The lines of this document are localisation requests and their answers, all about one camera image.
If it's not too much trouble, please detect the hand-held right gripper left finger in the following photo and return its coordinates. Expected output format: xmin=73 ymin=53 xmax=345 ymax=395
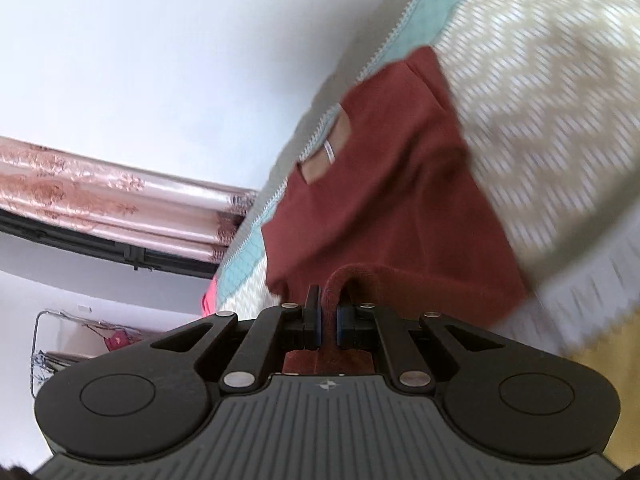
xmin=149 ymin=284 xmax=322 ymax=394

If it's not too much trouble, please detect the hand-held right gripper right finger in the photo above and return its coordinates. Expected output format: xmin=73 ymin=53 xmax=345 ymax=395
xmin=336 ymin=302 xmax=507 ymax=394

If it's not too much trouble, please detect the dark red long-sleeved sweater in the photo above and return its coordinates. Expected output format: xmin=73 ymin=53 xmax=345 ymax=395
xmin=260 ymin=45 xmax=531 ymax=377

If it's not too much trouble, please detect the pink bed sheet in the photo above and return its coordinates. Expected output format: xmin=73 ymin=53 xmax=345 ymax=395
xmin=201 ymin=277 xmax=222 ymax=317

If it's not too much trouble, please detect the red patterned garment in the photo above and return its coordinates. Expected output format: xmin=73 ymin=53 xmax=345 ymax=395
xmin=104 ymin=329 xmax=138 ymax=353

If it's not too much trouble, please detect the pink floral curtain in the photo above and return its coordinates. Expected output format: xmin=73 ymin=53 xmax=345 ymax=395
xmin=0 ymin=135 xmax=259 ymax=266

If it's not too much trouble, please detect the patterned quilted blanket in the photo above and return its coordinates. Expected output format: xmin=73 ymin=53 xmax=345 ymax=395
xmin=214 ymin=0 xmax=640 ymax=463

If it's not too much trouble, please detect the dark window frame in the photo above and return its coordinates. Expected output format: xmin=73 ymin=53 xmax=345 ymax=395
xmin=0 ymin=208 xmax=217 ymax=279

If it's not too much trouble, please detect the metal wire rack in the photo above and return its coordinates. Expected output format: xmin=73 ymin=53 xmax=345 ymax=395
xmin=30 ymin=309 xmax=153 ymax=403

